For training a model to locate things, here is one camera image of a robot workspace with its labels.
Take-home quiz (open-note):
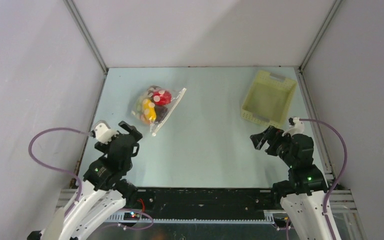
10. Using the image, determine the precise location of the yellow toy banana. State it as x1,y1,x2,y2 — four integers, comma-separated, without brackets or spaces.
141,98,157,122

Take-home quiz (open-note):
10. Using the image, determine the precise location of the dark purple toy fruit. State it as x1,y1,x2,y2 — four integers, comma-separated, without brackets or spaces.
154,105,169,123

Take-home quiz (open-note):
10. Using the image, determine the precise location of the clear zip top bag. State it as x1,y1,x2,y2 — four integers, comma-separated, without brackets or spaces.
130,85,187,137

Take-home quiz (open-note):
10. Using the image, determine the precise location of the red toy pepper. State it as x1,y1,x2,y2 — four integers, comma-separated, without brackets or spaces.
151,89,172,106

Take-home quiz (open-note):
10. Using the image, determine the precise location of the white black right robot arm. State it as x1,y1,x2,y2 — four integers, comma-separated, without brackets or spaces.
249,125,341,240

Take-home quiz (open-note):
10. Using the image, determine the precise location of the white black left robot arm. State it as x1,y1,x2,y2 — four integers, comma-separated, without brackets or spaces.
27,120,143,240

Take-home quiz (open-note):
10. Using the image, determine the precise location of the cream perforated plastic basket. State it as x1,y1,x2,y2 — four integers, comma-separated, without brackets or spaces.
240,70,298,128

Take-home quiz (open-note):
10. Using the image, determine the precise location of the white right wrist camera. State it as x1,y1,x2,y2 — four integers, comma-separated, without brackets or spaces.
282,116,305,137

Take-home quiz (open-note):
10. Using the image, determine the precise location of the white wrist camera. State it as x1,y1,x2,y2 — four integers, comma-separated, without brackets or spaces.
91,120,119,145
282,116,305,137

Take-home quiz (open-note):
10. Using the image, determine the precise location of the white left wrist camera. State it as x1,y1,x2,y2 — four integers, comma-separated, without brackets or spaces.
91,120,119,145

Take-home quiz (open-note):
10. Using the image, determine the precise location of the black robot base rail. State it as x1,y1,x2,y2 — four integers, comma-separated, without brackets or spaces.
125,187,283,221

